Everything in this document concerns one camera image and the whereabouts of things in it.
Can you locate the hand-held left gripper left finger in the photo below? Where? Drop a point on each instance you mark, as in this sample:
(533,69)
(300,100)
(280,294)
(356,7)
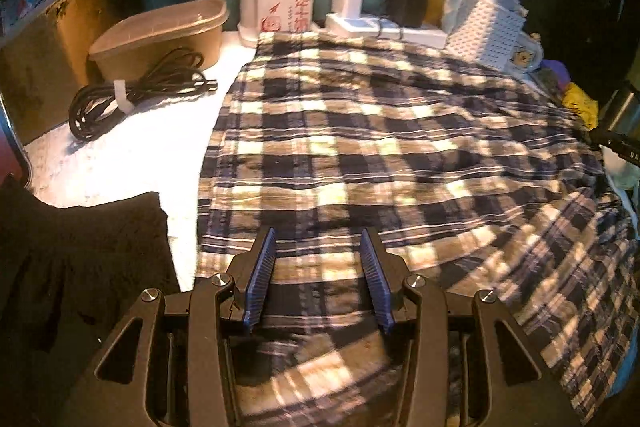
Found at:
(260,277)

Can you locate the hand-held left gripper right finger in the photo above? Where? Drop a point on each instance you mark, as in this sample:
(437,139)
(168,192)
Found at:
(376,277)

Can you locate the black cloth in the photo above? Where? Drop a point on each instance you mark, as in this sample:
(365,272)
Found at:
(75,282)

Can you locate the white cartoon bear mug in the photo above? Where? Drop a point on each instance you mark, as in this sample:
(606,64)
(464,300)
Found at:
(525,56)

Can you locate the plaid pants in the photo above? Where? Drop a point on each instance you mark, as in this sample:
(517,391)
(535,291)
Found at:
(375,132)

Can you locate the brown plastic container with lid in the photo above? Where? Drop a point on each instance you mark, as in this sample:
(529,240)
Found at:
(165,42)

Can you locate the yellow cloth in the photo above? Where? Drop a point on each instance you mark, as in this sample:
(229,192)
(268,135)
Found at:
(582,104)

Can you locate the white perforated basket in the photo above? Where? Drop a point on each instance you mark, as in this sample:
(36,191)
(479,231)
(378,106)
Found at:
(485,32)

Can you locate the black power adapter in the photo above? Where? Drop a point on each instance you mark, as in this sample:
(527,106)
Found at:
(407,2)

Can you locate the brown cardboard box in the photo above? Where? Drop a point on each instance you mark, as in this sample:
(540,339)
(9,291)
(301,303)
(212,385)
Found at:
(60,47)

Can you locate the white power strip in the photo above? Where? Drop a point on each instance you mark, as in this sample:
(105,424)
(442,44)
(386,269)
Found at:
(360,26)

